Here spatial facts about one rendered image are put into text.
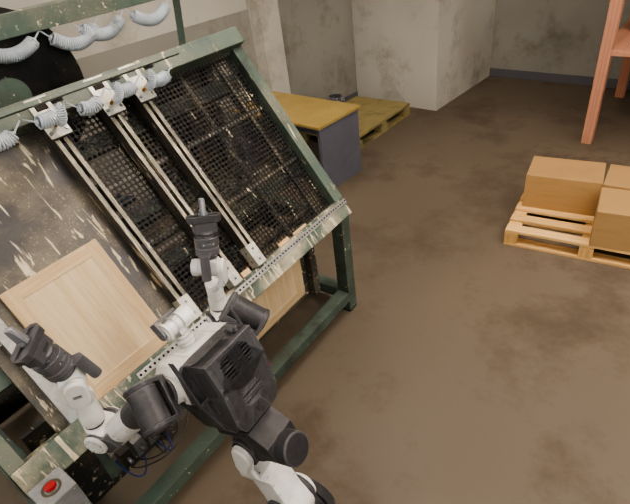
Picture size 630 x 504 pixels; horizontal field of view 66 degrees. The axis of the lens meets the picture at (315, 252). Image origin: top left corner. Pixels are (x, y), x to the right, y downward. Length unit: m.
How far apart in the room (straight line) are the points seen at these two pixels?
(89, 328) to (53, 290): 0.21
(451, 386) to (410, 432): 0.41
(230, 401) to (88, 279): 1.05
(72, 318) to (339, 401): 1.60
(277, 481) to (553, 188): 3.32
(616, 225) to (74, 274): 3.46
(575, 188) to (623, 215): 0.55
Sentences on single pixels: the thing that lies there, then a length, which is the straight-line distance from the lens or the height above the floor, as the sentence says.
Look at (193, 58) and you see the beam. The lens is 2.92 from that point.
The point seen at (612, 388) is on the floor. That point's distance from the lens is 3.35.
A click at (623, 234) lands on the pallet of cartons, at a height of 0.28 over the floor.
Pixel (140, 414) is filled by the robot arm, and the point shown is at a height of 1.33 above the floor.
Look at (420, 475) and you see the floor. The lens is 2.81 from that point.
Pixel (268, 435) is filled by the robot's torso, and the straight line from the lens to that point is 1.68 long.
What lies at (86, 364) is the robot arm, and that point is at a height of 1.44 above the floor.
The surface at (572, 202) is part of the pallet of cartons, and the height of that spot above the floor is 0.24.
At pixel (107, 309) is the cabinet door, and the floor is 1.12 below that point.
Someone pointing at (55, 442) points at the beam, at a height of 0.90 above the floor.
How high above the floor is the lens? 2.43
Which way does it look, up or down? 35 degrees down
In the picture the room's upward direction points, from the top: 8 degrees counter-clockwise
